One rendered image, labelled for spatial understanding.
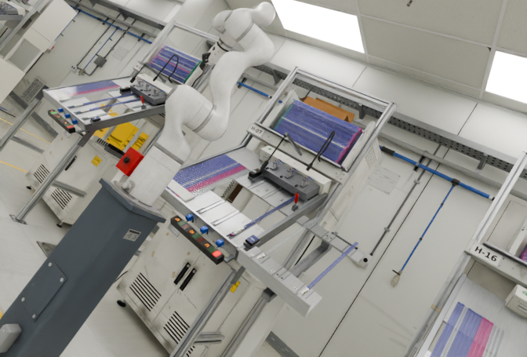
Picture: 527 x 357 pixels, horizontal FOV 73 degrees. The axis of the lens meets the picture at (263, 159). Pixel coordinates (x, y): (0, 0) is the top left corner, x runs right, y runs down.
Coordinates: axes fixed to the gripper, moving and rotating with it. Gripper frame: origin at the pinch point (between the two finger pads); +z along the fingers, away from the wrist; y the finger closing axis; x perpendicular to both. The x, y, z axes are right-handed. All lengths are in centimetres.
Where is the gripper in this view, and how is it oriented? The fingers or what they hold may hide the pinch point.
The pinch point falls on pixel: (208, 68)
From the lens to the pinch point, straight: 200.3
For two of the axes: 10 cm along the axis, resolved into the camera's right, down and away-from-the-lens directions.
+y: 6.2, -0.2, 7.8
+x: -5.0, -7.8, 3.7
